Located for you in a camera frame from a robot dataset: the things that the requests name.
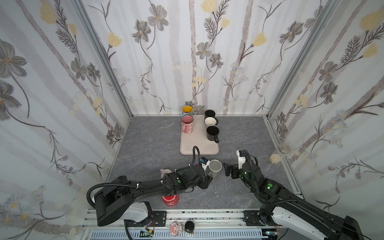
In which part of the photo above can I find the grey mug white rim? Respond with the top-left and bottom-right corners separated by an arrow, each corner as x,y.
207,160 -> 223,180

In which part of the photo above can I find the pale pink mug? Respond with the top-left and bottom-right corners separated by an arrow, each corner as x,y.
160,169 -> 173,178

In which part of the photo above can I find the black and white mug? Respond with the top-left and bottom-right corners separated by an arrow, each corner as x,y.
206,126 -> 220,144

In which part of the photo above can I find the grey mug white inside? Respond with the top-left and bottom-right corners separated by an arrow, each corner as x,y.
204,117 -> 218,128

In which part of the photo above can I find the pink glass mug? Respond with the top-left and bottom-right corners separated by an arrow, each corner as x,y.
182,115 -> 194,134

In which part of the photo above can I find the blue mug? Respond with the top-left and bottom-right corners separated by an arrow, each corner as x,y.
182,106 -> 194,117

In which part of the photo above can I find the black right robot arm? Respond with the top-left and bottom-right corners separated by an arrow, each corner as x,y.
223,150 -> 367,240

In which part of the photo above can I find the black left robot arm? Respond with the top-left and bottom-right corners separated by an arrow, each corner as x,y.
86,146 -> 213,227

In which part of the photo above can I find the red mug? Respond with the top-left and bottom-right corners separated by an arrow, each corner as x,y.
162,195 -> 180,208

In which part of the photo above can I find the beige round sponge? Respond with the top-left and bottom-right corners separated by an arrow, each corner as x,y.
269,154 -> 282,165

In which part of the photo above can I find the beige rectangular tray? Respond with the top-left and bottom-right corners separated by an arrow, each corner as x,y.
180,115 -> 219,155

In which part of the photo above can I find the black round knob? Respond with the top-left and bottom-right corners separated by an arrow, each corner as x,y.
184,221 -> 195,234

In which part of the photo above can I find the pink figurine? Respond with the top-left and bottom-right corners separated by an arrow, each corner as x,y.
170,222 -> 183,237

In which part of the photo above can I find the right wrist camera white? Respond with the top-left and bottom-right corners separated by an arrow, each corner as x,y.
236,150 -> 247,170

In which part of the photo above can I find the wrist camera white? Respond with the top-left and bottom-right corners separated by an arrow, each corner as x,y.
236,150 -> 247,170
199,157 -> 210,171

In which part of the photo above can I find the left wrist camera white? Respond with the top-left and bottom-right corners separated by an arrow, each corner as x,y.
199,157 -> 210,171

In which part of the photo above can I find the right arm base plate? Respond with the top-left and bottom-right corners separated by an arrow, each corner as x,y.
243,210 -> 276,227

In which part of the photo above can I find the aluminium rail frame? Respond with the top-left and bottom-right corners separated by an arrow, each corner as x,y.
80,191 -> 331,240

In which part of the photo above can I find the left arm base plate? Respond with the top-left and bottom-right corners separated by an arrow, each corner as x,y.
124,211 -> 167,228

